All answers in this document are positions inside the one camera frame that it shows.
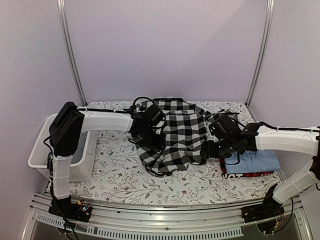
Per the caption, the right aluminium frame post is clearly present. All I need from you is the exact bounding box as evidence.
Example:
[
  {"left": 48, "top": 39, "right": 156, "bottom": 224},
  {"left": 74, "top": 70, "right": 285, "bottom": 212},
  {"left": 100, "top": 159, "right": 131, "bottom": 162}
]
[{"left": 245, "top": 0, "right": 275, "bottom": 108}]

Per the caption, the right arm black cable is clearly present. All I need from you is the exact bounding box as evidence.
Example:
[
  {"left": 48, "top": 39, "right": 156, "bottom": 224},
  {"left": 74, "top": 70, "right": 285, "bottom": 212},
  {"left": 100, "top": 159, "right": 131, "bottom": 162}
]
[{"left": 257, "top": 121, "right": 320, "bottom": 133}]

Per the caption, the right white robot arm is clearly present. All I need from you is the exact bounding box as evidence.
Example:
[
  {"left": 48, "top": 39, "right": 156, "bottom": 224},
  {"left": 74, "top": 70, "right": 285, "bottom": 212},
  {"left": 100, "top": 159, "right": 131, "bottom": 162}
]
[{"left": 200, "top": 121, "right": 320, "bottom": 218}]

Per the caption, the folded light blue shirt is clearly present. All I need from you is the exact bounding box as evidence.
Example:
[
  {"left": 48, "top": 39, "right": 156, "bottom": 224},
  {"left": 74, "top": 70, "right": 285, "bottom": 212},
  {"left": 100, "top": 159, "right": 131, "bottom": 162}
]
[{"left": 223, "top": 150, "right": 281, "bottom": 174}]

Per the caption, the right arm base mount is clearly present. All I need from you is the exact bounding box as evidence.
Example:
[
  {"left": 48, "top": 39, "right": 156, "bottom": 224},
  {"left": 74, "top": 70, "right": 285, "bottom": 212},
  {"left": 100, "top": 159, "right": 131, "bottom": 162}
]
[{"left": 241, "top": 196, "right": 285, "bottom": 235}]

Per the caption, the aluminium front rail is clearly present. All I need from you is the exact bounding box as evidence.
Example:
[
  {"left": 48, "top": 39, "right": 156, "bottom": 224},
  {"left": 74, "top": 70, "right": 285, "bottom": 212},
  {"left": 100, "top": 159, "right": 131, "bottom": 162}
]
[{"left": 21, "top": 193, "right": 315, "bottom": 240}]

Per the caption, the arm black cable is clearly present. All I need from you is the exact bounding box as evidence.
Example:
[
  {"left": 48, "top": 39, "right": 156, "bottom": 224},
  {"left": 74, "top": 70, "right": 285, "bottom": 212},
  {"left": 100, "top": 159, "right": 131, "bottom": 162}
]
[
  {"left": 257, "top": 121, "right": 320, "bottom": 133},
  {"left": 131, "top": 96, "right": 156, "bottom": 113}
]

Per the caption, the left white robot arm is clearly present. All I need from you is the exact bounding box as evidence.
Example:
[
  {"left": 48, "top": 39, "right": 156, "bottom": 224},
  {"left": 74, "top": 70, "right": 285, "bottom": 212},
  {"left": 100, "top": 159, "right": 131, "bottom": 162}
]
[{"left": 43, "top": 101, "right": 166, "bottom": 217}]

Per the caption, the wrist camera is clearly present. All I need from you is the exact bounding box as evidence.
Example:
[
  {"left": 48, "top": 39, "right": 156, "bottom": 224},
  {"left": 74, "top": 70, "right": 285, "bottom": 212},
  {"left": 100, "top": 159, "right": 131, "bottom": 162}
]
[
  {"left": 208, "top": 112, "right": 242, "bottom": 141},
  {"left": 143, "top": 105, "right": 166, "bottom": 129}
]

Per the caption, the black white plaid shirt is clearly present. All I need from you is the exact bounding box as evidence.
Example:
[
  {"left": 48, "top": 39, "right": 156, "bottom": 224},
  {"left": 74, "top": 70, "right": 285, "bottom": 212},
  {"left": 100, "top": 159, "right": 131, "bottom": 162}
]
[{"left": 128, "top": 97, "right": 214, "bottom": 177}]

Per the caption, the floral white tablecloth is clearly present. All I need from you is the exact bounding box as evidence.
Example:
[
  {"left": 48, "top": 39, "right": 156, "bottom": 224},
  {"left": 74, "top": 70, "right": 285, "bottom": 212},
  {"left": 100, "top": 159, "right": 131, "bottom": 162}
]
[{"left": 47, "top": 100, "right": 285, "bottom": 206}]

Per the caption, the white plastic bin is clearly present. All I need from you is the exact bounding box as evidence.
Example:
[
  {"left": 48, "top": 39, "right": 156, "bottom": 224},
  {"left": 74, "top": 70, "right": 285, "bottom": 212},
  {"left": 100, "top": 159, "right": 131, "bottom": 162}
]
[{"left": 28, "top": 114, "right": 98, "bottom": 182}]

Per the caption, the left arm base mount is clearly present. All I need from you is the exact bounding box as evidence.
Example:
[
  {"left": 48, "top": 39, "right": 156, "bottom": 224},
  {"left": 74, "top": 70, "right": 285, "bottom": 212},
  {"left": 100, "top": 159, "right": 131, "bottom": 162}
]
[{"left": 48, "top": 197, "right": 92, "bottom": 223}]

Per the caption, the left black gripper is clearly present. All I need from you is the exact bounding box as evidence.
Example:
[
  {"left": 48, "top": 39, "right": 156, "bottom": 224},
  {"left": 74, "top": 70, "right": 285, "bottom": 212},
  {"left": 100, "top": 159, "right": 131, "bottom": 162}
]
[{"left": 137, "top": 127, "right": 167, "bottom": 151}]

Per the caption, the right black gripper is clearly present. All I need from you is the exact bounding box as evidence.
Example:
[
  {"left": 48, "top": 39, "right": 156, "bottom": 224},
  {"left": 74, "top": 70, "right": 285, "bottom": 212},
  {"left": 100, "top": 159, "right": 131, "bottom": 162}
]
[{"left": 200, "top": 138, "right": 237, "bottom": 160}]

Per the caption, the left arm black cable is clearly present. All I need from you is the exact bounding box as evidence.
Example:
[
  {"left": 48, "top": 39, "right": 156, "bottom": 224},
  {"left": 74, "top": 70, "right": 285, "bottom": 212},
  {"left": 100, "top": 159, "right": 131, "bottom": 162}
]
[{"left": 131, "top": 96, "right": 156, "bottom": 113}]

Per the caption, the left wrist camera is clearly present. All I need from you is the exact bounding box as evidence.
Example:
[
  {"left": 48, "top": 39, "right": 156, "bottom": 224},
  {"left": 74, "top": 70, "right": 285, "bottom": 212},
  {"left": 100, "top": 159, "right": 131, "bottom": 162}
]
[{"left": 143, "top": 105, "right": 166, "bottom": 129}]

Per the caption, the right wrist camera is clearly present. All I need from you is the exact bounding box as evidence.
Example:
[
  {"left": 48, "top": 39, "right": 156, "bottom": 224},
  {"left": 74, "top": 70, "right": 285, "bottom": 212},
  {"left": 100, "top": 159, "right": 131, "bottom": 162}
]
[{"left": 208, "top": 112, "right": 242, "bottom": 141}]

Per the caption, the folded red black shirt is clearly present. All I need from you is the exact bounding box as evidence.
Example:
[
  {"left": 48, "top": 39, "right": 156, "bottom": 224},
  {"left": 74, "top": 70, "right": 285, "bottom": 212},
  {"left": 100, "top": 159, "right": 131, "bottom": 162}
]
[{"left": 219, "top": 159, "right": 274, "bottom": 179}]

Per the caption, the aluminium frame post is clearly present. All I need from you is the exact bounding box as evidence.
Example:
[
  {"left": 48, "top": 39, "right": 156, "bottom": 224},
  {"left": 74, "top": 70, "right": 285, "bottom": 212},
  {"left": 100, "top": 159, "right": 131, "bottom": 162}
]
[
  {"left": 56, "top": 0, "right": 87, "bottom": 106},
  {"left": 245, "top": 0, "right": 275, "bottom": 108}
]

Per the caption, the left aluminium frame post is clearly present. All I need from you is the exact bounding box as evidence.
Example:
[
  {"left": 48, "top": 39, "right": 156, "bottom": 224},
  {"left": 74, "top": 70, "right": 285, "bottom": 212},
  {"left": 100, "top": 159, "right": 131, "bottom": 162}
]
[{"left": 56, "top": 0, "right": 87, "bottom": 106}]

